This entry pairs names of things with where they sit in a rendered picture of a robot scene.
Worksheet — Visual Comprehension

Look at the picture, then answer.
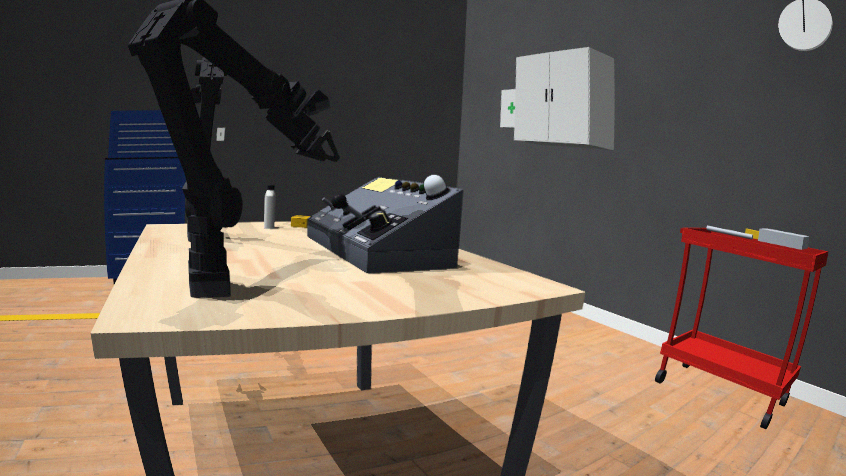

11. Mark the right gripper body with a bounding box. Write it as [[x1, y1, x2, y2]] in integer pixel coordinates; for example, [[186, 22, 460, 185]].
[[280, 113, 322, 152]]

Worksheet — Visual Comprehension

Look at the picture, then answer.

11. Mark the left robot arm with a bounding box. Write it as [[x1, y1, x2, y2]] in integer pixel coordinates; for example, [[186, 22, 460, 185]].
[[195, 58, 227, 148]]

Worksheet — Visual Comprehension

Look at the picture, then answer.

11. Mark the dark grey bottle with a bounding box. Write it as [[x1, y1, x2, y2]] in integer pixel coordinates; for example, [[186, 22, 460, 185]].
[[264, 185, 276, 229]]

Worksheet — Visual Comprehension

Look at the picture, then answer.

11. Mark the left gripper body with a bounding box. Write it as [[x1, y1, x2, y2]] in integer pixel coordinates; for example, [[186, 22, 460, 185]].
[[191, 88, 221, 104]]

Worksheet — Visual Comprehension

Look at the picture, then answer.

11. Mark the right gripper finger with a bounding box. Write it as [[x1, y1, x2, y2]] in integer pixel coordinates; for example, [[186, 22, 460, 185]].
[[308, 130, 340, 162], [296, 135, 326, 161]]

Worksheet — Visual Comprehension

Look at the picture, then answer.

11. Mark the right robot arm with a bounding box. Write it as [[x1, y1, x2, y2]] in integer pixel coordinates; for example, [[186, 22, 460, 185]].
[[128, 0, 331, 282]]

